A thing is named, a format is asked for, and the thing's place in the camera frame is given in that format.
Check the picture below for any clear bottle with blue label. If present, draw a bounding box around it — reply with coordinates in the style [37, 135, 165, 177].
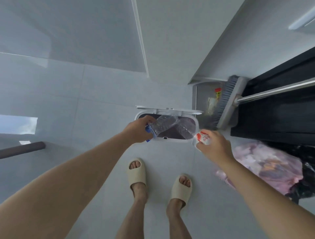
[145, 114, 179, 143]

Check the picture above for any person's right forearm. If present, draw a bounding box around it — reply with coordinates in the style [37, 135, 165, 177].
[218, 156, 315, 239]

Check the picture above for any person's left forearm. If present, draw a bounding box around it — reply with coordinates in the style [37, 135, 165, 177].
[0, 131, 132, 239]

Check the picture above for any pink plastic bag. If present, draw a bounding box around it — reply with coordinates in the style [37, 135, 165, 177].
[216, 141, 304, 197]

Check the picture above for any person's right leg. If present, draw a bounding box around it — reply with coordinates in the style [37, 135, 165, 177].
[166, 198, 195, 239]

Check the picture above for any white trash bin with lid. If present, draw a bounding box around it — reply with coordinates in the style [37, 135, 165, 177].
[135, 105, 204, 144]

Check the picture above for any black plastic bag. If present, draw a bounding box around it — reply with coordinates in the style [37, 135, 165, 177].
[267, 142, 315, 205]

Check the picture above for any red and white packet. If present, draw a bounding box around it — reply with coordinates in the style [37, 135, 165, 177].
[192, 131, 212, 147]

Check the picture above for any person's right hand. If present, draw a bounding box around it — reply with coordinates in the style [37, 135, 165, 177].
[196, 130, 235, 165]

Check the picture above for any person's leg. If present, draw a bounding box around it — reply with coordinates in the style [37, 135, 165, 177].
[115, 183, 149, 239]
[166, 198, 195, 239]

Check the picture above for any beige right slipper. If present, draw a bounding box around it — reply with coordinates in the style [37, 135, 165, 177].
[169, 174, 192, 206]

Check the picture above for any white cabinet door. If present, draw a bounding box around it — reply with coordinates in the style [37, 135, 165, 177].
[188, 0, 315, 85]

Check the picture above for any beige slipper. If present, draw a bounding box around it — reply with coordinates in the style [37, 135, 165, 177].
[126, 158, 147, 191]
[169, 174, 192, 206]

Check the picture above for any beige left slipper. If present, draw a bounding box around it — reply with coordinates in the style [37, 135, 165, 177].
[126, 158, 147, 191]

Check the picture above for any grey broom with metal handle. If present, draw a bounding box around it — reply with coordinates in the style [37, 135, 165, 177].
[212, 75, 315, 130]

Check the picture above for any white door handle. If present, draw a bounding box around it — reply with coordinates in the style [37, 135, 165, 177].
[288, 6, 315, 31]

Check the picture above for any person's left hand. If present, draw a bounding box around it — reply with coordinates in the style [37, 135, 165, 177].
[122, 115, 157, 144]

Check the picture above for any brown wooden rod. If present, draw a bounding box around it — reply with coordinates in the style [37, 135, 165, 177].
[0, 141, 46, 160]

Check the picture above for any black cabinet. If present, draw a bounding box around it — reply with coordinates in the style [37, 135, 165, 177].
[230, 46, 315, 146]

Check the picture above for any grey dustpan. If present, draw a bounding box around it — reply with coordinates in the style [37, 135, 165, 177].
[192, 81, 239, 130]

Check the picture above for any person's left leg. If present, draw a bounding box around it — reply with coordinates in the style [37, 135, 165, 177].
[115, 183, 149, 239]

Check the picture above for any clear crushed plastic bottle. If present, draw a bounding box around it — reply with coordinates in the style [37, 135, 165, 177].
[176, 120, 198, 140]

